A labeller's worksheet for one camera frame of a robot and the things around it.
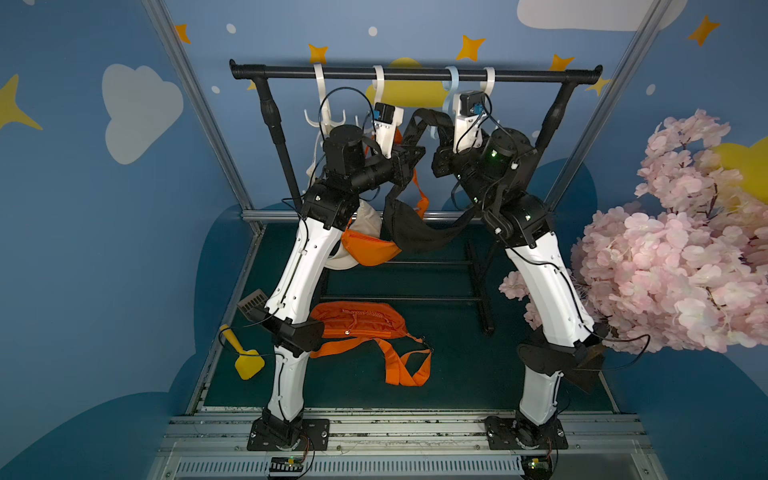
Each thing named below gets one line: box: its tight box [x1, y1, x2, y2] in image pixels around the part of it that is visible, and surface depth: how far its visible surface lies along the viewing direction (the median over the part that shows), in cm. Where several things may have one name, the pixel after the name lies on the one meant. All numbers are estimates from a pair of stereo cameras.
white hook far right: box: [480, 66, 496, 98], surface depth 52 cm
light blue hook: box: [430, 66, 459, 140], surface depth 53 cm
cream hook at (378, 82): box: [372, 65, 385, 104], surface depth 52 cm
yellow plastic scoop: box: [220, 324, 265, 380], surface depth 87 cm
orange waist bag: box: [310, 301, 432, 387], surface depth 92 cm
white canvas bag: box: [325, 200, 382, 269], surface depth 84 cm
